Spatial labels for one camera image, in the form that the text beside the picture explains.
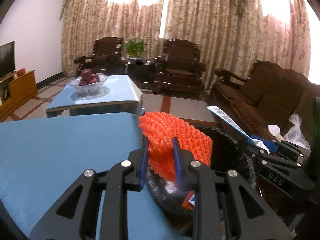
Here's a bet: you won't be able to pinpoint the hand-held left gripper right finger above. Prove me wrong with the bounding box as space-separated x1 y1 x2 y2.
172 137 293 240

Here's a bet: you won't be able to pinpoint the red apples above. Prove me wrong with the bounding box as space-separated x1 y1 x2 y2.
78 68 99 86

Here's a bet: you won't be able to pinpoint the black trash bin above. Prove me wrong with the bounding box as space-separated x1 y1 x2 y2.
145 123 257 231

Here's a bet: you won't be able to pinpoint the yellow wooden television cabinet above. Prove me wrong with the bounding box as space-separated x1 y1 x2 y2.
0 70 38 122

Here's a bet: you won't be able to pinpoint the green potted plant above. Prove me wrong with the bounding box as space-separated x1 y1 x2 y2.
123 37 148 58

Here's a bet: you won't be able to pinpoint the dark wooden armchair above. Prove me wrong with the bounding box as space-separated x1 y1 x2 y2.
74 37 127 77
152 38 207 98

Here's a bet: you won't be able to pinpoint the black television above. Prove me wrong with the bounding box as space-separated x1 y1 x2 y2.
0 40 16 77

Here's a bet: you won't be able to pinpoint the white plastic bag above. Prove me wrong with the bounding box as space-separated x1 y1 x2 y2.
283 113 311 151

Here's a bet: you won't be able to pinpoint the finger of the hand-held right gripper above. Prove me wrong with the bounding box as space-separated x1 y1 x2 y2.
239 142 305 168
251 135 311 156

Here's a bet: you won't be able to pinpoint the red snack wrapper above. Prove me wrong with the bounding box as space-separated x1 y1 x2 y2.
182 190 196 211

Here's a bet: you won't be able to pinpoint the dark wooden sofa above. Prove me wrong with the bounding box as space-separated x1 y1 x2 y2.
206 60 320 157

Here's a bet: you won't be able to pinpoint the orange foam fruit net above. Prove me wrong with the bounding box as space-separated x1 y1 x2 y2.
138 111 214 183

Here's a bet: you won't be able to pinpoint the blue-topped coffee table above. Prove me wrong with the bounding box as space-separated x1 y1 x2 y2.
45 74 147 118

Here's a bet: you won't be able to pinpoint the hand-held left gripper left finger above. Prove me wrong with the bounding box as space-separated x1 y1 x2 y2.
30 136 150 240

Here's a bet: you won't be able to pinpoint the glass fruit bowl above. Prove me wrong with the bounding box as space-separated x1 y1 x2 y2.
70 73 109 93

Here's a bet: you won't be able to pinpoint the small white object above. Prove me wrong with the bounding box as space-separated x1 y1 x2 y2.
268 124 282 136

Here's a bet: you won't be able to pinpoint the beige patterned curtains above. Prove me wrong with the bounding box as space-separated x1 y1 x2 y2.
59 0 312 91

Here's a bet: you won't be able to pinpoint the blue tablecloth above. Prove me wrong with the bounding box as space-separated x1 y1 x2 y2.
0 112 193 240

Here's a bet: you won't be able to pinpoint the blue and white packet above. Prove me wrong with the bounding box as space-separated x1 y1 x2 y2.
206 105 271 153

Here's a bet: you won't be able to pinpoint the dark wooden side table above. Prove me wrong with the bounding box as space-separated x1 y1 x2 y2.
122 57 157 89

